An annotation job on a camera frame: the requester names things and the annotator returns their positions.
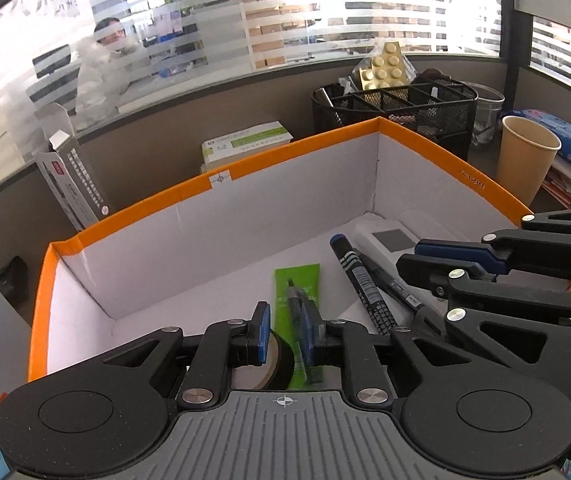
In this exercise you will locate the green tube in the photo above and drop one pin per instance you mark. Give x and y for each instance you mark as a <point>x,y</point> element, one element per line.
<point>290,280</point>

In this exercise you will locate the yellow toy brick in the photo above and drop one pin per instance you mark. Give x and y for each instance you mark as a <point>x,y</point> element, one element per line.
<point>385,70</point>

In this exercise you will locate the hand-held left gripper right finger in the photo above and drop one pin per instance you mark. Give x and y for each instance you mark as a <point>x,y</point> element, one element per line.
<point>308,337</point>

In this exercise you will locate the orange cardboard box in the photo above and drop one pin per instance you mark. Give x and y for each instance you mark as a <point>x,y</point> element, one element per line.
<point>215,240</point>

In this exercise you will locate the clear plastic cup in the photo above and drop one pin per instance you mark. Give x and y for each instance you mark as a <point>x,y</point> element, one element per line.
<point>488,110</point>

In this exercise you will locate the green white carton box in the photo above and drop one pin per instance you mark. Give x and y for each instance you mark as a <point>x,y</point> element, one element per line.
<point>245,140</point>

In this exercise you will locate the colourful booklets stack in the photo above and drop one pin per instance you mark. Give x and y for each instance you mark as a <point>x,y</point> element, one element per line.
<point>563,180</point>

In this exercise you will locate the white remote control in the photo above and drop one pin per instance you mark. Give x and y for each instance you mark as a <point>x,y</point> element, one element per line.
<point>370,235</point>

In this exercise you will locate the blue wet wipes pack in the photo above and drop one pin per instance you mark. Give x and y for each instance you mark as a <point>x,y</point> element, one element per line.
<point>570,140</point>

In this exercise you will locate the tape roll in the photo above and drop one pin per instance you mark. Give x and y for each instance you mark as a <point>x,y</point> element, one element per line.
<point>278,360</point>

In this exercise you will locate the small black device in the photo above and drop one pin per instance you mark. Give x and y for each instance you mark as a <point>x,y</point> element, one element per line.
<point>12,280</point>

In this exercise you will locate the black office chair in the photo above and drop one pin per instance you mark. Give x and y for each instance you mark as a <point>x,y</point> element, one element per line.
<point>52,62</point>

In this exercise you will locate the black white carton box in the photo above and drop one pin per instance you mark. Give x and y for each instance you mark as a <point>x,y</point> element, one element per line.
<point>75,180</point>

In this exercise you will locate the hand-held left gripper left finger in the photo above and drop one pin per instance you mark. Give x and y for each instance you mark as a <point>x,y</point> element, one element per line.
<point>264,332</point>

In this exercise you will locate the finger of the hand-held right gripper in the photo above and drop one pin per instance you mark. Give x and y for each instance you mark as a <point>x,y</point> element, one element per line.
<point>455,255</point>
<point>515,300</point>

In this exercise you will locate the black mesh desk organizer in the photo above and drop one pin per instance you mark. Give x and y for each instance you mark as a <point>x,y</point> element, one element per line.
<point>445,110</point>

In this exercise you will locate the black marker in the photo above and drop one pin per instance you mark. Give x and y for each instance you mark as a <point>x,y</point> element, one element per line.
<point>360,280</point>

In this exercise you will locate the tan paper cup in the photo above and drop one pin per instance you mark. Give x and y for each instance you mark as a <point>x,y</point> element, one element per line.
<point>525,160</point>

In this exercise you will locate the black pen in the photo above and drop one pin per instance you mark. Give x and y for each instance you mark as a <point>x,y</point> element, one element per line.
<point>400,292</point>

